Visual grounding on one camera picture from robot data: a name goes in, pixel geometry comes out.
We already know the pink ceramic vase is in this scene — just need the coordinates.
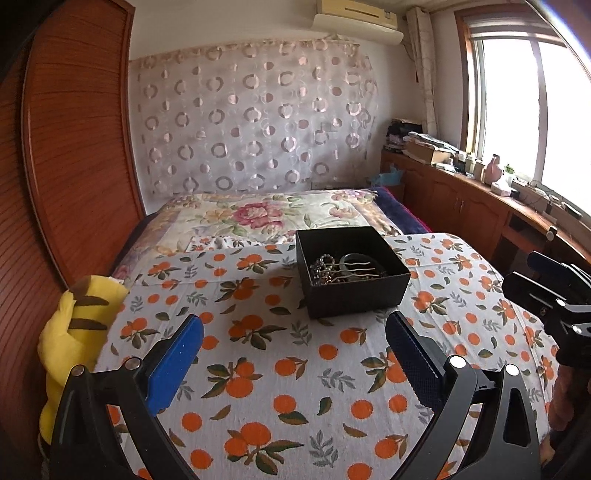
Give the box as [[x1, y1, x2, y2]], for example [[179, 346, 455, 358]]
[[482, 154, 507, 184]]

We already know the black cardboard box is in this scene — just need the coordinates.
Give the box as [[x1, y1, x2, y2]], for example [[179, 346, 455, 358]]
[[295, 226, 411, 320]]

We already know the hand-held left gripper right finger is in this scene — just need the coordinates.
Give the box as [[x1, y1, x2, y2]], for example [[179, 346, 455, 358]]
[[385, 310, 541, 480]]

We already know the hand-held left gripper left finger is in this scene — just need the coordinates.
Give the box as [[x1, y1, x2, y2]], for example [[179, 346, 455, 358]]
[[48, 314, 205, 480]]

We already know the orange fruit print bed sheet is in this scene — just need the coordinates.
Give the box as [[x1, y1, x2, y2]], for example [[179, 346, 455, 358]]
[[92, 232, 561, 480]]

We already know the pale green jade bangle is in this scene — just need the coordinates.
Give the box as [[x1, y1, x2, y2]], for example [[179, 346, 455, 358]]
[[339, 252, 371, 278]]

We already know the stack of books and papers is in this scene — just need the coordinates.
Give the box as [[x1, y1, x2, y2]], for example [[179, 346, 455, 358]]
[[385, 119, 462, 167]]

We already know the purple blanket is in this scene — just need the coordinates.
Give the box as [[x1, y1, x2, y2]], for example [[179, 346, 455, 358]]
[[369, 186, 432, 237]]

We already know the brown wooden cabinet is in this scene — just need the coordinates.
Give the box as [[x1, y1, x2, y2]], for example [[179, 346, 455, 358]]
[[381, 150, 591, 296]]

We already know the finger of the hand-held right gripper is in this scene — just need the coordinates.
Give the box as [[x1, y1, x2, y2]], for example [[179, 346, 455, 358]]
[[527, 251, 591, 283], [502, 272, 591, 320]]

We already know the silver hair pin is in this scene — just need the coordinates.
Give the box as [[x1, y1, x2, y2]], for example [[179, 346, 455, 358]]
[[341, 261, 385, 280]]

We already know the white pearl bracelet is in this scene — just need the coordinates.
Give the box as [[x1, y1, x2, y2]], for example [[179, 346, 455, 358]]
[[311, 253, 339, 274]]

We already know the white window curtain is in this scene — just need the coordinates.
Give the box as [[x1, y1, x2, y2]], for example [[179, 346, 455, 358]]
[[406, 6, 439, 137]]

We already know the white air conditioner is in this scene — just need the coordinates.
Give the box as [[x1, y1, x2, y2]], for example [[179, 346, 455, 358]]
[[313, 0, 403, 45]]

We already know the circle pattern lace curtain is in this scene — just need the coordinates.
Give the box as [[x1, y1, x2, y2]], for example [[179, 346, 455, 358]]
[[129, 37, 380, 197]]

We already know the wooden frame window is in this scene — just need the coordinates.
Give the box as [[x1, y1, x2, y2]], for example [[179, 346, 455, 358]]
[[455, 0, 591, 217]]

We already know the person's right forearm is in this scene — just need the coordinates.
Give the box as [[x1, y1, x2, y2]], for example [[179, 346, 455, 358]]
[[542, 362, 591, 464]]

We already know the yellow plush toy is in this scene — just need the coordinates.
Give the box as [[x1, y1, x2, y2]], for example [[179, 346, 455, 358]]
[[38, 275, 130, 444]]

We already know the floral quilt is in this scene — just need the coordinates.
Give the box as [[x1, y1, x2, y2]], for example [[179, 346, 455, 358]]
[[111, 188, 407, 282]]

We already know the blue plastic bag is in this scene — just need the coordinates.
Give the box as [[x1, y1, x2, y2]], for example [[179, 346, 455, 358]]
[[369, 164, 406, 187]]

